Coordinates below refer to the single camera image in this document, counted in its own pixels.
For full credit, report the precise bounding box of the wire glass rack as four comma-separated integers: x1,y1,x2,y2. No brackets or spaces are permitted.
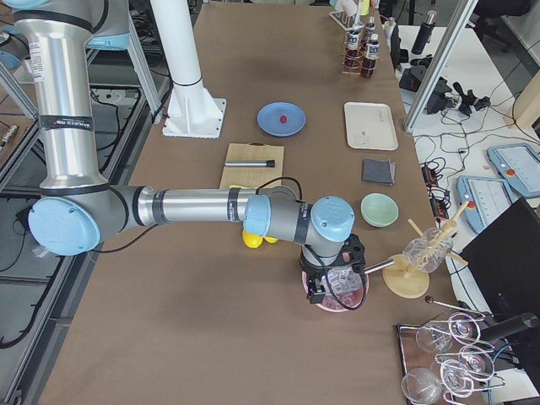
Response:
396,312,505,404

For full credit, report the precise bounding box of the wooden cup stand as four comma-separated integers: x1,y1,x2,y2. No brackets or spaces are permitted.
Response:
382,201,472,299

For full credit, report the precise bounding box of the copper wire bottle rack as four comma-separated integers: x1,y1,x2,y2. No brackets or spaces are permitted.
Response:
342,30,380,78

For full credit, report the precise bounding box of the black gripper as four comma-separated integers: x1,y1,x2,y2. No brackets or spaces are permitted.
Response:
300,246,337,304

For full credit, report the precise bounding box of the blue round plate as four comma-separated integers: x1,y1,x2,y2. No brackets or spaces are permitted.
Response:
256,102,306,138

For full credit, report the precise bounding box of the yellow lemon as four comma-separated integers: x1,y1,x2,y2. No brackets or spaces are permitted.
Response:
263,236,278,244
242,230,263,249

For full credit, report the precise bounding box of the black thermos bottle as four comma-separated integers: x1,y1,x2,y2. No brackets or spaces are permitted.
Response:
411,10,437,55

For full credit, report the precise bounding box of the tea bottle back left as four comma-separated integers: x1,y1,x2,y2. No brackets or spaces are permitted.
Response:
360,34,380,78

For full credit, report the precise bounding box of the steel ice scoop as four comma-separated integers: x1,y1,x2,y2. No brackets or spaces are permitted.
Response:
328,258,397,295

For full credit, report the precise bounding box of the yellow lemon upper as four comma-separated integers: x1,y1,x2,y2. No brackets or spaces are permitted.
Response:
242,230,263,249

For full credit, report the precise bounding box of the blue teach pendant near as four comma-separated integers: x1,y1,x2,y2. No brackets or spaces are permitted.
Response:
456,175,517,234

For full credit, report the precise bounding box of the light green bowl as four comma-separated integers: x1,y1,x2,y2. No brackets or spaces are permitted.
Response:
360,193,399,228

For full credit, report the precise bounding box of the blue teach pendant far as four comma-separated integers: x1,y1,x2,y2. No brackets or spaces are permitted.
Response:
487,143,540,198

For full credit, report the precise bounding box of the yellow lemon lower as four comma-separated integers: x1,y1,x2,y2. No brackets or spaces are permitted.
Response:
263,236,278,244

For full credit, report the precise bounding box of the glass mug on stand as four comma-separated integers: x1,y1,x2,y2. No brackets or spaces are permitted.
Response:
402,228,453,273

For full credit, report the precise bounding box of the cream rabbit tray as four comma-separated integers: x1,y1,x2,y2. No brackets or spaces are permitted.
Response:
344,101,398,151

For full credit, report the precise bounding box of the tea bottle back right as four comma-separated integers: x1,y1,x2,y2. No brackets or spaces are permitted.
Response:
363,16,375,41

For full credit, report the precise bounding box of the blue teach pendant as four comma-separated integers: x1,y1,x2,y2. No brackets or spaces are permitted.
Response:
456,175,517,234
487,143,540,198

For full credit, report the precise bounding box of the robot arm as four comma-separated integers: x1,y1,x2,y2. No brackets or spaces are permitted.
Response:
11,1,366,304

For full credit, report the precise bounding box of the steel muddler black tip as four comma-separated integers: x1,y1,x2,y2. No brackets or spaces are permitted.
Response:
224,159,276,168

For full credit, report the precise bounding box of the wooden cutting board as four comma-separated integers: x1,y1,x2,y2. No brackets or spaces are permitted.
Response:
219,143,284,189

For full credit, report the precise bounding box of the tea bottle front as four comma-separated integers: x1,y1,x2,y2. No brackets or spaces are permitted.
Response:
343,30,361,73

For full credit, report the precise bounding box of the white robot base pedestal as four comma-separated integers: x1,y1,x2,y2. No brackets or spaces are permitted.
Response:
151,0,227,139

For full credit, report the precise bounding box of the pink ice bucket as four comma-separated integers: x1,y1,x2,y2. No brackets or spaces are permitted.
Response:
302,266,370,313

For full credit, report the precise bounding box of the grey folded cloth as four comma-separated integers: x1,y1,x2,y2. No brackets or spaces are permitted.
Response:
362,158,396,186

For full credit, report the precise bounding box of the tea bottle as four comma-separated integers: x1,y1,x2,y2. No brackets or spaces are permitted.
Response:
363,16,375,41
360,34,380,78
343,30,361,73

